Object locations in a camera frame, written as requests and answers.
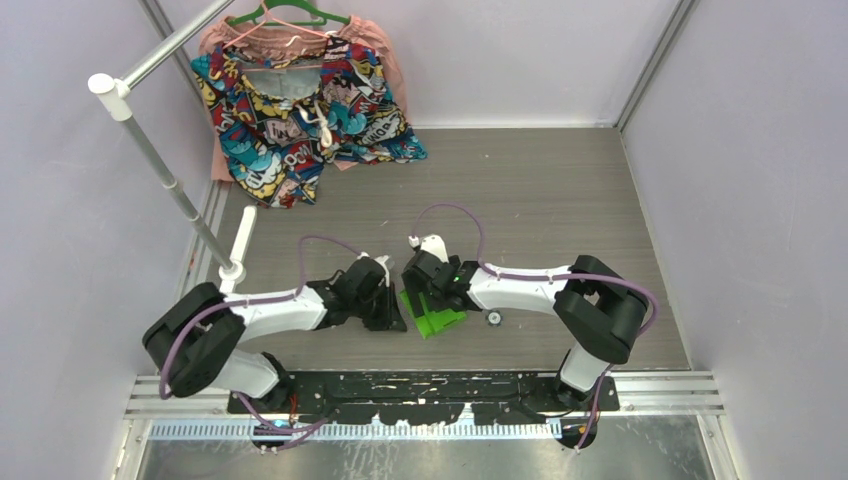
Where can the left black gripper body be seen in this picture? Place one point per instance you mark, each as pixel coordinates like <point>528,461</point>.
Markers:
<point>376,310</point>

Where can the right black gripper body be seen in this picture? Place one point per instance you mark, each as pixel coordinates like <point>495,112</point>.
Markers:
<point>433,298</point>

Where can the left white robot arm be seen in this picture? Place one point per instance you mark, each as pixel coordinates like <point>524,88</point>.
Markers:
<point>196,343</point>

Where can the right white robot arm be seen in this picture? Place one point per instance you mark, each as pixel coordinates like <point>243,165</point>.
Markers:
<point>604,313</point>

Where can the colorful patterned shirt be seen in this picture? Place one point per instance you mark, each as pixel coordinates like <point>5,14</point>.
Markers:
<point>283,104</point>

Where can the green clothes hanger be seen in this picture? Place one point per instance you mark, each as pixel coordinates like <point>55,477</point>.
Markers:
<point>299,13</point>

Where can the metal clothes rack pole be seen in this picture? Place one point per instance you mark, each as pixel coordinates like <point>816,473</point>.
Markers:
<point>113,92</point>

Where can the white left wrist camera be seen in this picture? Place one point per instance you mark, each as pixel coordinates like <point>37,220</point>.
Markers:
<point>387,263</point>

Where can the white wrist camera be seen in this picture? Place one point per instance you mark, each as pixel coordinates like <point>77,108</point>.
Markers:
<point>387,263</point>
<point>432,244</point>

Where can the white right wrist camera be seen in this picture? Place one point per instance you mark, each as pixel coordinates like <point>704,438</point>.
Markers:
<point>432,244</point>

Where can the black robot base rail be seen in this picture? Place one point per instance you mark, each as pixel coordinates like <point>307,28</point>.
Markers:
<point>414,398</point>

